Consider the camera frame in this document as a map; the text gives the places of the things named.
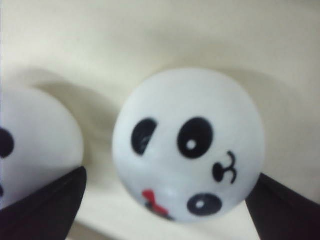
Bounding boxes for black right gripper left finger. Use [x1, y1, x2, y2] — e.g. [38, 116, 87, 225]
[0, 167, 87, 240]

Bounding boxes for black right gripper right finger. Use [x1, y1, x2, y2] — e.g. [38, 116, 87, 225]
[245, 173, 320, 240]

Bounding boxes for white panda bun red bow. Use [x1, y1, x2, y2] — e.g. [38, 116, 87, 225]
[112, 68, 266, 223]
[0, 88, 84, 209]

